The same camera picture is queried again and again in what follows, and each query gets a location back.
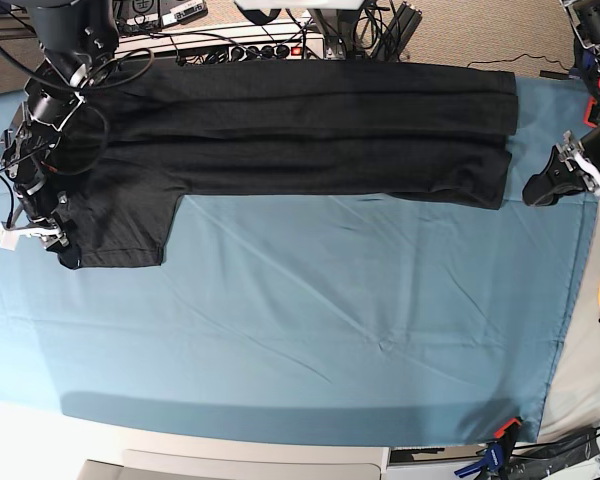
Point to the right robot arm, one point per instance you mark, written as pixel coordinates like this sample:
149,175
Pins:
78,40

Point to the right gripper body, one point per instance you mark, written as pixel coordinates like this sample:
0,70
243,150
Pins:
49,232

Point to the orange black clamp top right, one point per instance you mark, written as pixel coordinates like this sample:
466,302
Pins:
592,113

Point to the white power strip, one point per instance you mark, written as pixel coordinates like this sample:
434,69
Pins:
236,53

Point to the blue orange clamp bottom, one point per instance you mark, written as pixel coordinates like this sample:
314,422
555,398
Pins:
496,457

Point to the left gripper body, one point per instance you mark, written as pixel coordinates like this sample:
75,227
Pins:
578,169

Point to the black T-shirt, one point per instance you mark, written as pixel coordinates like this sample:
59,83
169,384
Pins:
413,131

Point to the blue table cloth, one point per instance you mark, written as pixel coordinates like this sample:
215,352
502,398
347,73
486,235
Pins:
360,321

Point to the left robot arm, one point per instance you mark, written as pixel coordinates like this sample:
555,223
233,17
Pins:
584,19

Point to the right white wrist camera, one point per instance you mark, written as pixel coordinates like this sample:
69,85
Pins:
8,238

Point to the black plastic bag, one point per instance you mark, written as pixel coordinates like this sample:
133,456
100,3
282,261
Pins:
554,457

